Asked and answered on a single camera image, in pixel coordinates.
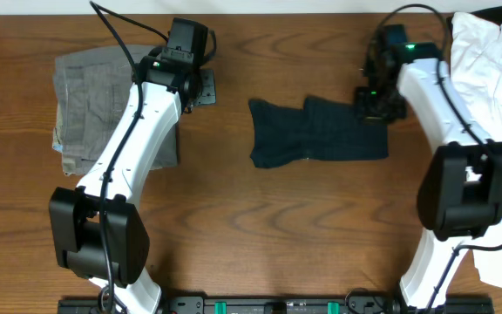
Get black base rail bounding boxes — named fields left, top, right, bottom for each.
left=57, top=294, right=495, bottom=314

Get black garment under white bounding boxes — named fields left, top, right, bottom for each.
left=445, top=3, right=502, bottom=49

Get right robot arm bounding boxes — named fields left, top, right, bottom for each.
left=355, top=39, right=502, bottom=313

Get small black cable loop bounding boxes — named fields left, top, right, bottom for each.
left=344, top=287, right=385, bottom=314

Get folded grey khaki pants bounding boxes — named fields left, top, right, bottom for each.
left=51, top=44, right=180, bottom=177

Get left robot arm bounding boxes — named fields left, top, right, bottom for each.
left=49, top=56, right=206, bottom=313

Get black t-shirt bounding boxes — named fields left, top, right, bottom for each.
left=248, top=96, right=389, bottom=168

